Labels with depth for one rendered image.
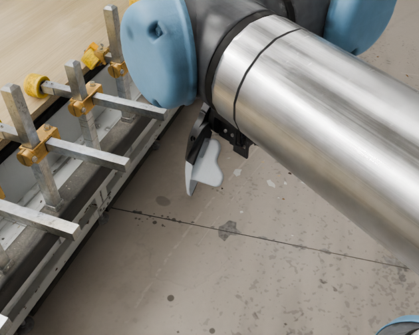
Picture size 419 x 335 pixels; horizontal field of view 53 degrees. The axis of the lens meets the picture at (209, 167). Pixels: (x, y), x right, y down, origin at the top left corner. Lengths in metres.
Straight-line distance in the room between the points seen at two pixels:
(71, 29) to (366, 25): 1.78
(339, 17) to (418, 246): 0.20
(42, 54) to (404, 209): 1.77
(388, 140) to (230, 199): 2.17
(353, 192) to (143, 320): 1.80
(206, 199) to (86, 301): 0.82
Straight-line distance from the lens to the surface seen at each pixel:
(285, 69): 0.24
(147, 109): 1.37
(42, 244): 1.43
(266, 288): 2.05
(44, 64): 1.83
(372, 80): 0.23
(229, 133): 0.54
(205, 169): 0.56
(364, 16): 0.36
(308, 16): 0.34
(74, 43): 1.94
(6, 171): 1.58
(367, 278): 2.19
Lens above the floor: 1.76
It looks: 44 degrees down
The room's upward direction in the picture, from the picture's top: straight up
